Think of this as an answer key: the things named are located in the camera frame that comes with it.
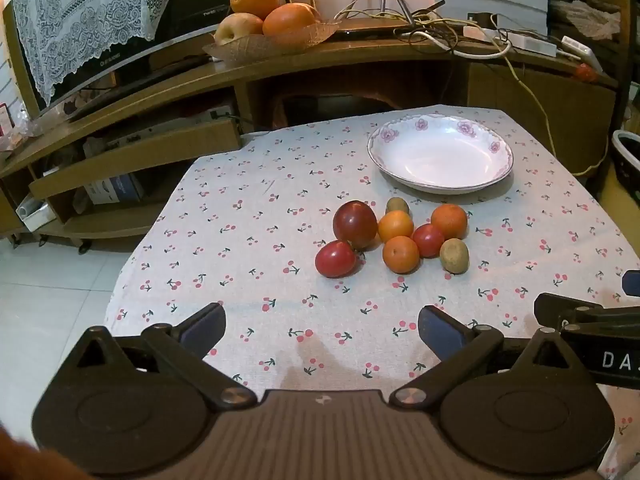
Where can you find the white adapter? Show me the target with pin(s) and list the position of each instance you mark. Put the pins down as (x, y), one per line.
(580, 52)

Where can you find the brown kiwi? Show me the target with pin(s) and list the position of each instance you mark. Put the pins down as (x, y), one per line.
(397, 205)
(454, 255)

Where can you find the white floral plate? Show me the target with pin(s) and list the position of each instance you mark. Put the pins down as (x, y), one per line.
(440, 160)

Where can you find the white cardboard box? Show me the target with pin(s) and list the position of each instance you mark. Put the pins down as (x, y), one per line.
(115, 189)

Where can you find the black and white bin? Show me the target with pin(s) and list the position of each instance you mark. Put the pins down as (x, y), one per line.
(627, 160)

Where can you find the large orange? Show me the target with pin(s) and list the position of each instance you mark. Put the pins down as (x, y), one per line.
(290, 20)
(254, 0)

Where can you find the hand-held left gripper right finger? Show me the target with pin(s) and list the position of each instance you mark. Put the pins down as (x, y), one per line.
(442, 332)

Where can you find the glass fruit dish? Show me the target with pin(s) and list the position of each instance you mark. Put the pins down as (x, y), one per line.
(280, 45)

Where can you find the large dark red tomato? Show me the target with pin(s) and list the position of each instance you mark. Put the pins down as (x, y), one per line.
(355, 224)

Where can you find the clear plastic bag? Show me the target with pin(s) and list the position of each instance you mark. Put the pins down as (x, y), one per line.
(37, 122)

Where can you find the white lace cloth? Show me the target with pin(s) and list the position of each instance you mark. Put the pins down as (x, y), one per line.
(90, 15)

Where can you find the cherry print tablecloth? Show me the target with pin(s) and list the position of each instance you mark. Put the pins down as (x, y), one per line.
(250, 240)

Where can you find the yellow apple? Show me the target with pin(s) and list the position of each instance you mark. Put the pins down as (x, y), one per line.
(237, 27)

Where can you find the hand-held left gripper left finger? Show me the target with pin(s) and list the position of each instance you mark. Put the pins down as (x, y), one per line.
(205, 327)

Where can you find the white power strip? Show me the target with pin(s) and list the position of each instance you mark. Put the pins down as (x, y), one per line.
(520, 40)

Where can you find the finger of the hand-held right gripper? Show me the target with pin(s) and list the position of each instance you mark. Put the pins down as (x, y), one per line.
(565, 310)
(634, 282)

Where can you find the flat black device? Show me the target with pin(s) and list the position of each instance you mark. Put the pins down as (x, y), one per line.
(370, 31)

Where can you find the small orange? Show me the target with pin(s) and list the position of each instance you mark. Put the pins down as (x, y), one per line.
(400, 254)
(395, 226)
(449, 220)

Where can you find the wooden chair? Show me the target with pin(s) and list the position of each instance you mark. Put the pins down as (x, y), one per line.
(590, 15)

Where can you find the black curved television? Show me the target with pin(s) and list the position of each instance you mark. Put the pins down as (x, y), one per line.
(200, 0)

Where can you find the silver media player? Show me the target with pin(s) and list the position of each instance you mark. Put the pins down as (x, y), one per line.
(165, 127)

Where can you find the wooden television cabinet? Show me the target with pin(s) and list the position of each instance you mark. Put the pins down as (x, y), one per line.
(165, 140)

